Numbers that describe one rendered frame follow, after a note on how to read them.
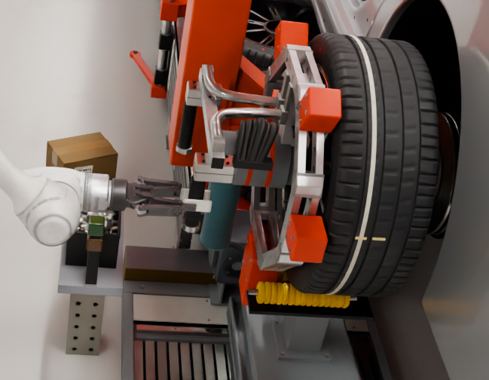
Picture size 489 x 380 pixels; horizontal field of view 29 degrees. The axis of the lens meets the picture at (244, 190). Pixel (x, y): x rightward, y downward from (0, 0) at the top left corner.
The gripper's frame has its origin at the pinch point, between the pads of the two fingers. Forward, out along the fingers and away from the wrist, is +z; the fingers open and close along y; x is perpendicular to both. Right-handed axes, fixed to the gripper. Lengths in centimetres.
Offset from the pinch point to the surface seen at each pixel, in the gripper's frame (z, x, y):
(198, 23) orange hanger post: 2, 17, -60
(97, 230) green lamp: -21.9, -18.8, -10.1
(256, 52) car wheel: 37, -33, -147
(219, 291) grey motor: 20, -71, -49
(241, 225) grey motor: 23, -42, -47
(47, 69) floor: -44, -83, -209
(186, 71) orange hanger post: 1, 2, -60
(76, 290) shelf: -25.9, -39.6, -10.4
